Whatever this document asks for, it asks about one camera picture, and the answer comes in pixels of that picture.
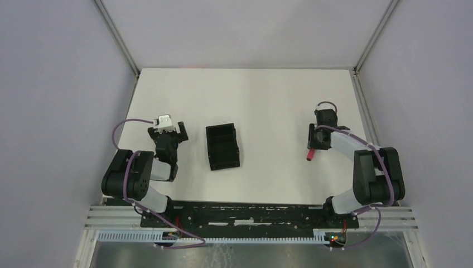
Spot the red handled screwdriver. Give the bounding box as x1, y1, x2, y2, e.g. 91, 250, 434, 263
306, 148, 316, 161

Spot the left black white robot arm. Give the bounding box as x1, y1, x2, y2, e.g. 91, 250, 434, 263
101, 119, 189, 213

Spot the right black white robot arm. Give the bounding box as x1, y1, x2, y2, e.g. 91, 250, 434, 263
306, 107, 406, 216

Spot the black plastic bin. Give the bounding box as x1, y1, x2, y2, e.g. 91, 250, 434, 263
205, 123, 240, 171

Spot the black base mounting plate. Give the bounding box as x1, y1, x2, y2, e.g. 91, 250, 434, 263
162, 200, 359, 238

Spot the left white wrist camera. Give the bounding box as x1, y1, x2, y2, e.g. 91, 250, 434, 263
153, 114, 176, 134

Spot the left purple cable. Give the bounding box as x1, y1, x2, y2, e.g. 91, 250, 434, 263
112, 118, 206, 250

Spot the right aluminium side rail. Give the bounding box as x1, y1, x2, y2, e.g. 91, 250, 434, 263
349, 70, 400, 207

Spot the white slotted cable duct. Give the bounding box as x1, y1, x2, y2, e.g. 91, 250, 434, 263
97, 230, 329, 245

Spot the aluminium front rail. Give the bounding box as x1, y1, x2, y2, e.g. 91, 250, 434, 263
85, 206, 419, 232

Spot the left aluminium corner post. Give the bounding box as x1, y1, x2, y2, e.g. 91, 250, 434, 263
92, 0, 141, 79

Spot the aluminium corner post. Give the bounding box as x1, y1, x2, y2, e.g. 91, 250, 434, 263
353, 0, 401, 74
92, 0, 141, 79

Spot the right aluminium corner post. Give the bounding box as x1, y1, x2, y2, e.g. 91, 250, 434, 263
353, 0, 401, 74

